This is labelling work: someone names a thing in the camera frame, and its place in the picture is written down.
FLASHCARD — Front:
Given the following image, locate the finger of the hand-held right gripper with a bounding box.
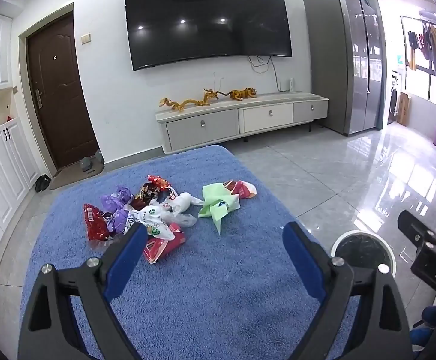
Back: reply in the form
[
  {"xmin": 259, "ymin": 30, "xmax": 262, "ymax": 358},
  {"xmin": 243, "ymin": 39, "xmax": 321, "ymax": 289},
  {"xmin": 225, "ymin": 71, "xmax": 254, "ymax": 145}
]
[{"xmin": 398, "ymin": 210, "xmax": 436, "ymax": 248}]

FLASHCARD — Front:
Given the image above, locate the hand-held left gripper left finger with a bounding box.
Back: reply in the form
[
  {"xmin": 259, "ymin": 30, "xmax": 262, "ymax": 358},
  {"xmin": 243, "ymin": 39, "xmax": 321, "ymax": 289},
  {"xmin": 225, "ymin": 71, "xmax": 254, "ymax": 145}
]
[{"xmin": 18, "ymin": 223, "xmax": 149, "ymax": 360}]

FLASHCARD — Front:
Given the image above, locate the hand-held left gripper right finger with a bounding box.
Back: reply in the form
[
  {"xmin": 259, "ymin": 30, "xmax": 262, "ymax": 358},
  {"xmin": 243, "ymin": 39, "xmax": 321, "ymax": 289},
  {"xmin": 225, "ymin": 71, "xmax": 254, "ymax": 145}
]
[{"xmin": 282, "ymin": 222, "xmax": 415, "ymax": 360}]

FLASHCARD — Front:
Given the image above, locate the large red white packet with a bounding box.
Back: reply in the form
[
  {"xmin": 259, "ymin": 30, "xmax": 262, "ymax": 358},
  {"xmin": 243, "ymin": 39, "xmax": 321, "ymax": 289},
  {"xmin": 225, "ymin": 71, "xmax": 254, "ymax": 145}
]
[{"xmin": 143, "ymin": 222, "xmax": 186, "ymax": 265}]

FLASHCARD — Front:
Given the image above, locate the purple wrapper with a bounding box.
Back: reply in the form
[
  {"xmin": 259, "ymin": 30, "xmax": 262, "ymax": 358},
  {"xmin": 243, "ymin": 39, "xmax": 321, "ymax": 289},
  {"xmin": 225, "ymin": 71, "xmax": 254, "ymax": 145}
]
[
  {"xmin": 101, "ymin": 187, "xmax": 134, "ymax": 212},
  {"xmin": 106, "ymin": 210, "xmax": 130, "ymax": 233}
]

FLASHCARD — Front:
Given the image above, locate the white green printed plastic bag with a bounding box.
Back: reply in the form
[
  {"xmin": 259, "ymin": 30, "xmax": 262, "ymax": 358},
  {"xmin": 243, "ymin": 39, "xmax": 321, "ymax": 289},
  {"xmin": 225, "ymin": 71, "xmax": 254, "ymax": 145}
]
[{"xmin": 124, "ymin": 202, "xmax": 198, "ymax": 241}]

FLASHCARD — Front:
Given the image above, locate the red snack wrapper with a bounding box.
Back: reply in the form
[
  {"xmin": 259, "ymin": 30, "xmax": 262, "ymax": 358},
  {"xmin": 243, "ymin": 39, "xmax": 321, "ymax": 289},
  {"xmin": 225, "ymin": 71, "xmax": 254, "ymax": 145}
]
[{"xmin": 83, "ymin": 203, "xmax": 115, "ymax": 241}]

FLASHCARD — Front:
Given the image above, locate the white round bin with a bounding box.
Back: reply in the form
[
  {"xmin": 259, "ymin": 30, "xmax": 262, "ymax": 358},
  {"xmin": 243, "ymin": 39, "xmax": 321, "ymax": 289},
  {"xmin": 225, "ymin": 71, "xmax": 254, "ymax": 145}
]
[{"xmin": 331, "ymin": 230, "xmax": 396, "ymax": 282}]

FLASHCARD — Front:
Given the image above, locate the dark brown snack wrapper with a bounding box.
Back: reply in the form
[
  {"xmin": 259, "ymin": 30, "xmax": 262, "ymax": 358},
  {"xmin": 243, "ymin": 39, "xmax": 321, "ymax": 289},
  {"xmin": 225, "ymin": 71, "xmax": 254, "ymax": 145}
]
[{"xmin": 133, "ymin": 182, "xmax": 163, "ymax": 211}]

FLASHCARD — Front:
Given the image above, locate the small red white packet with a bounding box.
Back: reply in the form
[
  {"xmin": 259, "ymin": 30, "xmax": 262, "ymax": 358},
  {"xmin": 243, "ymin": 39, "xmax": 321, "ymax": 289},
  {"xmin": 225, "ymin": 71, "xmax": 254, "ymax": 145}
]
[{"xmin": 161, "ymin": 187, "xmax": 178, "ymax": 211}]

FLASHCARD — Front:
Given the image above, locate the clear plastic bag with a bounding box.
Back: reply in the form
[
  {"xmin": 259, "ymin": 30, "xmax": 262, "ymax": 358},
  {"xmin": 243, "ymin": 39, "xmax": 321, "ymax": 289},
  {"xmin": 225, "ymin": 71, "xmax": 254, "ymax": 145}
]
[{"xmin": 171, "ymin": 192, "xmax": 203, "ymax": 214}]

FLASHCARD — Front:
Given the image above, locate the shiny red candy wrapper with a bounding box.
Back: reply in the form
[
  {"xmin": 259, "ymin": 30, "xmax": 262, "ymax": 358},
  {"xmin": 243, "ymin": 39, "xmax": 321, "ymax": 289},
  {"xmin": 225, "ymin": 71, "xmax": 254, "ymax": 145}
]
[{"xmin": 146, "ymin": 174, "xmax": 171, "ymax": 192}]

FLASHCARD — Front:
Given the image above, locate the orange white snack bag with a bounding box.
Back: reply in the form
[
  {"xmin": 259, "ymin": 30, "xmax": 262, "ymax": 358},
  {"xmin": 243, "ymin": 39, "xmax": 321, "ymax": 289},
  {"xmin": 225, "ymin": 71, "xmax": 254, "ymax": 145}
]
[{"xmin": 222, "ymin": 179, "xmax": 258, "ymax": 200}]

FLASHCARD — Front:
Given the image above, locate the green paper wrapper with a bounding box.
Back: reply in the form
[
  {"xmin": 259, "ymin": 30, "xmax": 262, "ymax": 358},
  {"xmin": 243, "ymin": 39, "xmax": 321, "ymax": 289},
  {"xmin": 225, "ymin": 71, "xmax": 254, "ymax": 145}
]
[{"xmin": 198, "ymin": 183, "xmax": 241, "ymax": 235}]

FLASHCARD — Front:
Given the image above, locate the person's right hand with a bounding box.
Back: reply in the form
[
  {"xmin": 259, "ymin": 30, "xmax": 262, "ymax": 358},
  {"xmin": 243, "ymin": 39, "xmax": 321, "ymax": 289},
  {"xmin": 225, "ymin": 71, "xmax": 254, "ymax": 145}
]
[{"xmin": 409, "ymin": 305, "xmax": 436, "ymax": 346}]

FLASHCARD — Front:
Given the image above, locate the blue fluffy blanket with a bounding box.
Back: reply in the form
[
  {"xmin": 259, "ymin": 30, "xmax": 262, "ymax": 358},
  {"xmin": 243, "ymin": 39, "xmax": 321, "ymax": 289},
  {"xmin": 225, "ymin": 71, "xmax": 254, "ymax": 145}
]
[{"xmin": 19, "ymin": 144, "xmax": 357, "ymax": 360}]

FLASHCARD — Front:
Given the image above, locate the brown door mat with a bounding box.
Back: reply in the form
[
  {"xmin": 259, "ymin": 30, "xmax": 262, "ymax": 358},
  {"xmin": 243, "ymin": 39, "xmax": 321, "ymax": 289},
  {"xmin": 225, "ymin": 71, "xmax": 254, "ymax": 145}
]
[{"xmin": 49, "ymin": 159, "xmax": 106, "ymax": 191}]

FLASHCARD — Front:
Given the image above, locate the brown cardboard box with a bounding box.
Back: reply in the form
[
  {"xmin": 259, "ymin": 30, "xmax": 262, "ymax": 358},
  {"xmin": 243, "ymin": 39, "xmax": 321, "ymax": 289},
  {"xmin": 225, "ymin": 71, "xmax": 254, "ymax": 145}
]
[{"xmin": 397, "ymin": 92, "xmax": 411, "ymax": 126}]

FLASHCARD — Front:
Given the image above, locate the white washing machine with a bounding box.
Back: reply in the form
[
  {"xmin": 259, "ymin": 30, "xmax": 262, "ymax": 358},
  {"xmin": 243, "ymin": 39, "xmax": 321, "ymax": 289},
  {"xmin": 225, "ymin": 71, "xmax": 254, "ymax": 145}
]
[{"xmin": 389, "ymin": 68, "xmax": 402, "ymax": 117}]

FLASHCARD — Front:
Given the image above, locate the balcony window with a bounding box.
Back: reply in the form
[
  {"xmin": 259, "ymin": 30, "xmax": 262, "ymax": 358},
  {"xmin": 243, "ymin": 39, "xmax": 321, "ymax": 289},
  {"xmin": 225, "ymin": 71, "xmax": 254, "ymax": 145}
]
[{"xmin": 400, "ymin": 15, "xmax": 436, "ymax": 117}]

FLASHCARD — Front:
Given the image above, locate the white base cabinet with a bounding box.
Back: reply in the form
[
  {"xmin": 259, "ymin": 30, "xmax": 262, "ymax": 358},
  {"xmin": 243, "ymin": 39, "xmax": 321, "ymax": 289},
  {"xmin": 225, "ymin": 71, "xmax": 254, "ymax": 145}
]
[{"xmin": 0, "ymin": 117, "xmax": 40, "ymax": 276}]

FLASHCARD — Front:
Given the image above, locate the white television cabinet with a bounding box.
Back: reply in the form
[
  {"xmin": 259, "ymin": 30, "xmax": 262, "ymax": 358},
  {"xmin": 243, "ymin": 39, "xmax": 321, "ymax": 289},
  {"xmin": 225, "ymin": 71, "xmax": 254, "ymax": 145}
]
[{"xmin": 155, "ymin": 92, "xmax": 329, "ymax": 154}]

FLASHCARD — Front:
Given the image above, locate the golden dragon figurine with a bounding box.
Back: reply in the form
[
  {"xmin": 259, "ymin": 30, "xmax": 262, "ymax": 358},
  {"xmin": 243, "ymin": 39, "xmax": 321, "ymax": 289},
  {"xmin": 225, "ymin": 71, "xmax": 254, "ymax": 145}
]
[{"xmin": 160, "ymin": 87, "xmax": 231, "ymax": 114}]

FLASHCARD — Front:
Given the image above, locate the dark brown entrance door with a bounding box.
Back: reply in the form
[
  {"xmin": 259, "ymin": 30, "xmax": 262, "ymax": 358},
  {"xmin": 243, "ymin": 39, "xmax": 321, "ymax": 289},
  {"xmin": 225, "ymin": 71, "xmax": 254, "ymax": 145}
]
[{"xmin": 26, "ymin": 10, "xmax": 99, "ymax": 169}]

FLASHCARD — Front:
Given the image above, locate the golden tiger figurine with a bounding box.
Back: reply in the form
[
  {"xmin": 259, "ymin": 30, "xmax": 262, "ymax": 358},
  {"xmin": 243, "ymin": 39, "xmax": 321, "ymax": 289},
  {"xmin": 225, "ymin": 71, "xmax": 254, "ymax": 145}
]
[{"xmin": 230, "ymin": 88, "xmax": 258, "ymax": 101}]

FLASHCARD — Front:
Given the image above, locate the grey double door refrigerator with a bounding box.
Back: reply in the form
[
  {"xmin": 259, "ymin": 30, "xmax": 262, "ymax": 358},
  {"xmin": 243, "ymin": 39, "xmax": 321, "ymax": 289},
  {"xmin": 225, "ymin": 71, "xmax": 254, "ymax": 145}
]
[{"xmin": 303, "ymin": 0, "xmax": 384, "ymax": 136}]

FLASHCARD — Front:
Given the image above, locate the black television cable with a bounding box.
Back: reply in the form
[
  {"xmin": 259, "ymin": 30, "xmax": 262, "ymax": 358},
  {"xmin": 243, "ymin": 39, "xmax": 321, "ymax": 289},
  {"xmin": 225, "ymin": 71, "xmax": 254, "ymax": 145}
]
[{"xmin": 248, "ymin": 55, "xmax": 290, "ymax": 92}]

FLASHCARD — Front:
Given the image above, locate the black wall television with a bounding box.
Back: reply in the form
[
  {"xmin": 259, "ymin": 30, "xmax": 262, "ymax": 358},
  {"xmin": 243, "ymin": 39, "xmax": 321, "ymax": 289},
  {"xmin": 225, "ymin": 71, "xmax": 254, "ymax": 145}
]
[{"xmin": 124, "ymin": 0, "xmax": 293, "ymax": 71}]

